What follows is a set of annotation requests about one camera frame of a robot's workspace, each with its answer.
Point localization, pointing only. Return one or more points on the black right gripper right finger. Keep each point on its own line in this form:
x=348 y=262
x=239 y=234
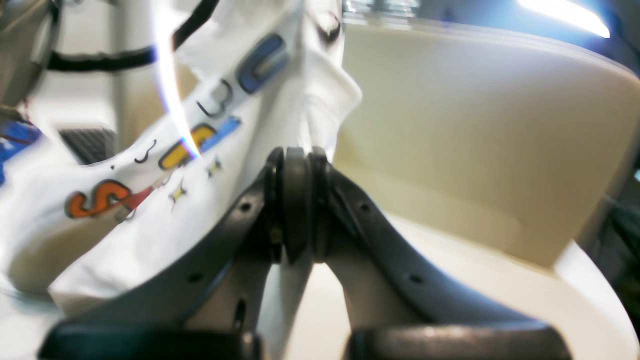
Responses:
x=400 y=305

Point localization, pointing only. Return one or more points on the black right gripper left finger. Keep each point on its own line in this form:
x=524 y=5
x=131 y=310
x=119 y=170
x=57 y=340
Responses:
x=205 y=306

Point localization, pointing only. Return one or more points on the white graphic t-shirt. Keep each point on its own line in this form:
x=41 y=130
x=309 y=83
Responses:
x=74 y=236

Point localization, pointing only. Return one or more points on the beige partition panel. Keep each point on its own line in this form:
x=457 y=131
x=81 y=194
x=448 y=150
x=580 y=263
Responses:
x=498 y=138

